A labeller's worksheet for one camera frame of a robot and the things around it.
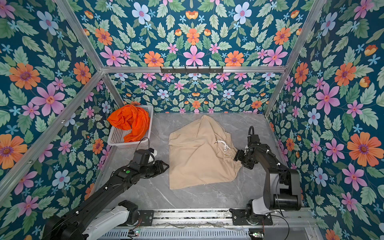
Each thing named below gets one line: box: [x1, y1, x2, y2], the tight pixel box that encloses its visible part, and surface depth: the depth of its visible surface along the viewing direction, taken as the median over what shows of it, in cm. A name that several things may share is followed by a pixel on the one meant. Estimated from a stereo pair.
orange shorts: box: [107, 104, 150, 143], surface depth 103 cm
